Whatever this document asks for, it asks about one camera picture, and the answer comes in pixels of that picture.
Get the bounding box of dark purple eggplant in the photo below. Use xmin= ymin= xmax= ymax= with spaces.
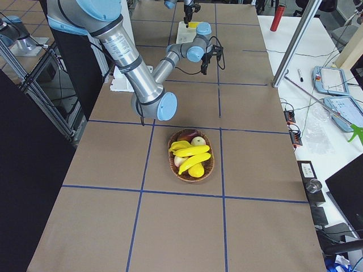
xmin=177 ymin=129 xmax=199 ymax=142

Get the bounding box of metal reacher grabber stick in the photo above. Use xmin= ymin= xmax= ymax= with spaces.
xmin=284 ymin=70 xmax=362 ymax=143

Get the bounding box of blue teach pendant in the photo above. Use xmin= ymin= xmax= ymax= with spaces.
xmin=312 ymin=66 xmax=349 ymax=96
xmin=324 ymin=96 xmax=362 ymax=127

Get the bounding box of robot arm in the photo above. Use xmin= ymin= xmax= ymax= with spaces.
xmin=164 ymin=0 xmax=201 ymax=28
xmin=46 ymin=0 xmax=223 ymax=121

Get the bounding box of red green apple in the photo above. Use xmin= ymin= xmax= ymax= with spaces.
xmin=191 ymin=136 xmax=206 ymax=146

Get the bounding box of yellow lemon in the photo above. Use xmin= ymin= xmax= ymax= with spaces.
xmin=188 ymin=163 xmax=205 ymax=179

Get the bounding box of blue teach pendant near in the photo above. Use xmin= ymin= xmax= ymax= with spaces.
xmin=324 ymin=96 xmax=362 ymax=127

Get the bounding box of metal cup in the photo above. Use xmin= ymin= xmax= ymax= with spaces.
xmin=305 ymin=178 xmax=322 ymax=194

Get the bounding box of aluminium frame post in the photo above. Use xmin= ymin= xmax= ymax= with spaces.
xmin=272 ymin=0 xmax=322 ymax=88

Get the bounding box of yellow banana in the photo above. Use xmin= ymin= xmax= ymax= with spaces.
xmin=188 ymin=22 xmax=200 ymax=28
xmin=173 ymin=145 xmax=210 ymax=157
xmin=178 ymin=152 xmax=211 ymax=175

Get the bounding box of black label box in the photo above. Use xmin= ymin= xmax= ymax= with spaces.
xmin=297 ymin=160 xmax=325 ymax=206

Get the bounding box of blue teach pendant far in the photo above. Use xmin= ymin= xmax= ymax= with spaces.
xmin=312 ymin=66 xmax=349 ymax=96

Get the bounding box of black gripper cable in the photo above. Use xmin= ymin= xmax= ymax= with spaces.
xmin=175 ymin=36 xmax=226 ymax=76

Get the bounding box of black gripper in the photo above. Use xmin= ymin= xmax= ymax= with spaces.
xmin=201 ymin=45 xmax=223 ymax=75
xmin=184 ymin=2 xmax=201 ymax=27

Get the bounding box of black orange connector box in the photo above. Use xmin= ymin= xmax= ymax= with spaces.
xmin=284 ymin=110 xmax=296 ymax=125

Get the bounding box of brown wicker basket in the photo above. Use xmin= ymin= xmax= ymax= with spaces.
xmin=168 ymin=129 xmax=214 ymax=182

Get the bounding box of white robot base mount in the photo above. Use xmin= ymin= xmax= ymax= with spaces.
xmin=110 ymin=66 xmax=134 ymax=92

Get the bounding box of yellow starfruit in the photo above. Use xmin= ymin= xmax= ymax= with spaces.
xmin=168 ymin=140 xmax=192 ymax=152

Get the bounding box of black marker pen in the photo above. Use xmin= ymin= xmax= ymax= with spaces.
xmin=297 ymin=69 xmax=304 ymax=82

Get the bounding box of brown paper table cover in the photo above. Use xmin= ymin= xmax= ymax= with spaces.
xmin=28 ymin=4 xmax=325 ymax=271

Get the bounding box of white bear tray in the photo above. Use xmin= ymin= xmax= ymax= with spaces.
xmin=176 ymin=22 xmax=196 ymax=44

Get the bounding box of red cylinder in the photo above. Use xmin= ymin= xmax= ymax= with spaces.
xmin=270 ymin=5 xmax=286 ymax=32

